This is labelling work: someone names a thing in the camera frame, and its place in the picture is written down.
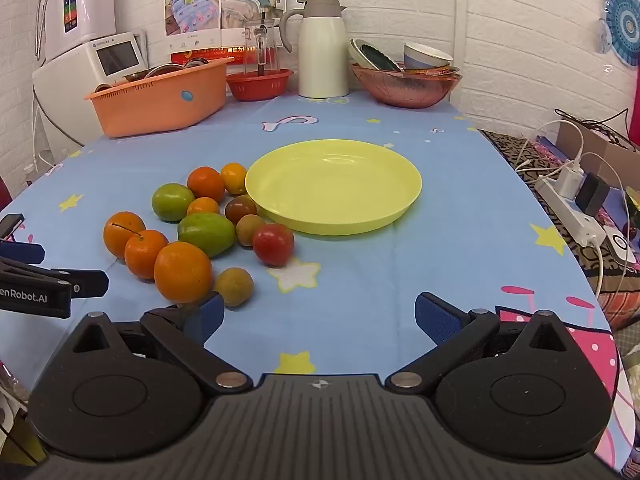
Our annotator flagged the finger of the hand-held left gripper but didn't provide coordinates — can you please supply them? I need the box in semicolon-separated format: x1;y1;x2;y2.
0;241;45;265
0;258;109;299

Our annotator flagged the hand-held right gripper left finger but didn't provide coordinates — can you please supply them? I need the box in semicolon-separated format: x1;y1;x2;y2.
59;291;254;395

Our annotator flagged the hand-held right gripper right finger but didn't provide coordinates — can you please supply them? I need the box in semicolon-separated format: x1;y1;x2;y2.
387;291;583;396

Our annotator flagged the small brown fruit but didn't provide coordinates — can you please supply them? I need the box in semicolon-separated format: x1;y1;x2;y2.
235;214;267;247
214;267;255;308

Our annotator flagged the large orange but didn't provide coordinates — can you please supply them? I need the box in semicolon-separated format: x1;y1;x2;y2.
153;241;214;305

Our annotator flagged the orange with stem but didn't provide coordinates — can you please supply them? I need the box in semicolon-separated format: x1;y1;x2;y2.
103;211;147;261

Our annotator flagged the green apple plate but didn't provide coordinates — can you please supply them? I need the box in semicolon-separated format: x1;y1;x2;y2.
151;183;196;223
177;212;236;259

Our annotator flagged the small orange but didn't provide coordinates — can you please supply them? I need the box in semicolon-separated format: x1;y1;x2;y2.
186;196;221;217

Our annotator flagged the dark red green plum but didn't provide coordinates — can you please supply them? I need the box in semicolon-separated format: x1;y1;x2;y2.
224;194;258;225

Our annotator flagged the yellowish orange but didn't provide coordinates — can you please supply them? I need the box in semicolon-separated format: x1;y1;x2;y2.
220;162;249;196

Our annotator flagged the yellow plastic plate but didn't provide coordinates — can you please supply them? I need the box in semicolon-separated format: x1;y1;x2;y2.
244;139;423;237

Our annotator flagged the white appliance with screen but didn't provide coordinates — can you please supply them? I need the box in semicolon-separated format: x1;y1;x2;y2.
32;31;148;149

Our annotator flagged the white power strip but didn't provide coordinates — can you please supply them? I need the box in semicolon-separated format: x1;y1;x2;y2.
534;177;607;247

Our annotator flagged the patterned cloth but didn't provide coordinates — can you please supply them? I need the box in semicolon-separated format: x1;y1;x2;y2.
480;130;640;332

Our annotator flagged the white charger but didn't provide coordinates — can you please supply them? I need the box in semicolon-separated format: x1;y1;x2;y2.
556;160;584;200

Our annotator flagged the orange plastic basket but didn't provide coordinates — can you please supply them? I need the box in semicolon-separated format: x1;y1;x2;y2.
84;57;235;139

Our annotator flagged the white round device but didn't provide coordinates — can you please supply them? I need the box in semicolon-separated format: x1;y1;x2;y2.
602;225;637;264

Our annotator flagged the black adapter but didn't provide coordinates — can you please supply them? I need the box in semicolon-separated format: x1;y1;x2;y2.
575;172;611;217

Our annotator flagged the metal plate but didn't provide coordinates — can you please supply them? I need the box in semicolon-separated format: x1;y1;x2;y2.
124;63;187;84

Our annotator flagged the copper coloured bowl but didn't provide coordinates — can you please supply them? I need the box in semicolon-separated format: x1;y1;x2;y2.
350;62;463;109

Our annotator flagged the cardboard box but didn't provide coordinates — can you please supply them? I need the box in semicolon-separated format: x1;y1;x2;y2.
556;120;640;192

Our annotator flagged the red plastic bowl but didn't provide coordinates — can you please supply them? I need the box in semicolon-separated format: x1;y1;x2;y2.
226;69;295;102

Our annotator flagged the patterned bowl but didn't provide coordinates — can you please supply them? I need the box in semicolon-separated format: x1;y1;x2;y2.
403;65;461;79

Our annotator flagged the white water purifier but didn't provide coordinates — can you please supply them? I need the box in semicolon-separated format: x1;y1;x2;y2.
37;0;117;59

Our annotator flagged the white blue bowl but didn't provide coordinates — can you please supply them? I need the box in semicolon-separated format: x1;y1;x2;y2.
403;42;454;72

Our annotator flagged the dark plate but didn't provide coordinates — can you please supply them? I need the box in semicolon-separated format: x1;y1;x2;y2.
360;43;404;73

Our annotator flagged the white green dish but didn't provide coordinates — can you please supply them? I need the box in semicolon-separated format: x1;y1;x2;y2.
348;38;382;70

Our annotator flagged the white thermos jug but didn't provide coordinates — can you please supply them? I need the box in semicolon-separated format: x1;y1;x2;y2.
280;0;350;99

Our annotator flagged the blue round fan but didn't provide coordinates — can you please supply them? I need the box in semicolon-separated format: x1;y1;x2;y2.
597;0;640;68

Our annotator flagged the white cable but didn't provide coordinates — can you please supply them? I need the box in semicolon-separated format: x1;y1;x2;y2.
516;120;587;176

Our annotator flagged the red wall poster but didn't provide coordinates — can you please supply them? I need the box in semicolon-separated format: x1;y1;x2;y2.
170;42;251;67

